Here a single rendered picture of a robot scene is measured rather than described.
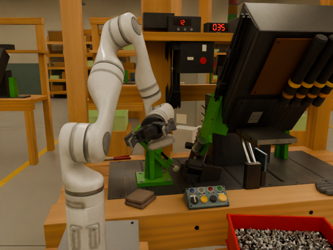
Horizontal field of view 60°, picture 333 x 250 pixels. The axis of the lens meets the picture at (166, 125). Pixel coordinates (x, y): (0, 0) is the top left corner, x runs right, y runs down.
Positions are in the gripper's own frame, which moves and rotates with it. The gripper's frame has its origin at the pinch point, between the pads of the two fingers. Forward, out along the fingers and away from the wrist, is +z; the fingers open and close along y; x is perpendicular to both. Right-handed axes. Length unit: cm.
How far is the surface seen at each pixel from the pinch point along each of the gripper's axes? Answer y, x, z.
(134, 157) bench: -30, 25, -80
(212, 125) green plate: 17, 14, -46
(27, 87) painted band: -605, -124, -998
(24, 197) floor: -193, 60, -194
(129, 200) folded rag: -19.9, 24.3, -21.8
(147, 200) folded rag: -14.3, 27.3, -24.3
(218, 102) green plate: 22, 6, -47
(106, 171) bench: -40, 22, -59
